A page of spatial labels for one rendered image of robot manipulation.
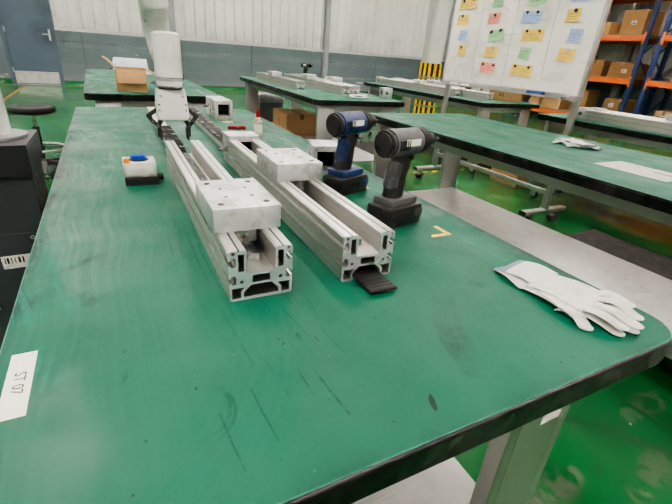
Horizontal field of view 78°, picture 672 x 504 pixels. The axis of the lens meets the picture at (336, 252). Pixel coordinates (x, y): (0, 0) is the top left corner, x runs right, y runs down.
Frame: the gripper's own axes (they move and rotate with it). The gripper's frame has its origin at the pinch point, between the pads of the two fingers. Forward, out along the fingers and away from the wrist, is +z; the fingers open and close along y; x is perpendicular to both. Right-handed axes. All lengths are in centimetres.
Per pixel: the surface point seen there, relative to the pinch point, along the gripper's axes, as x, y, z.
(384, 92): -204, -215, 1
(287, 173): 68, -15, -4
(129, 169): 35.7, 15.9, 1.6
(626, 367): 133, -42, 8
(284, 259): 100, -3, 0
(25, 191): 18.0, 42.2, 11.1
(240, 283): 100, 4, 3
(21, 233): 18, 46, 23
